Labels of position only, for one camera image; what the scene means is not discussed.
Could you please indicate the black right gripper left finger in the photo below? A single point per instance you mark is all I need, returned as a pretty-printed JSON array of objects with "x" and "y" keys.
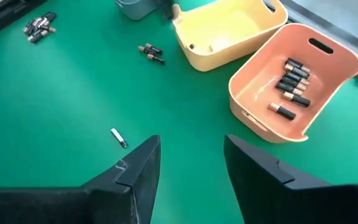
[{"x": 135, "y": 186}]

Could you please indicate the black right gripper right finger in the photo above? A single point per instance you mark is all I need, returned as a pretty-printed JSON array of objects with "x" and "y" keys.
[{"x": 259, "y": 186}]

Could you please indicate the copper and black AA battery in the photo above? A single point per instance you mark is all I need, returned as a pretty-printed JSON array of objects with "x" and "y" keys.
[
  {"x": 296, "y": 99},
  {"x": 288, "y": 88},
  {"x": 281, "y": 111},
  {"x": 297, "y": 71},
  {"x": 292, "y": 83},
  {"x": 294, "y": 63},
  {"x": 295, "y": 77}
]

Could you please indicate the orange plastic bin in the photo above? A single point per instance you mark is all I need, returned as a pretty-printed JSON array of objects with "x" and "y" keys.
[{"x": 259, "y": 84}]

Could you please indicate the yellow plastic bin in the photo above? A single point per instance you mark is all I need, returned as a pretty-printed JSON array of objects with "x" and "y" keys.
[{"x": 228, "y": 28}]

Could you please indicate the grey-blue plastic bin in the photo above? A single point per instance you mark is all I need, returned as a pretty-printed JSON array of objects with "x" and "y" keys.
[{"x": 135, "y": 7}]

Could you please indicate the green table mat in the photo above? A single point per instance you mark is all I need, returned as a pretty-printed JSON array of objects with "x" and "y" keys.
[{"x": 73, "y": 93}]

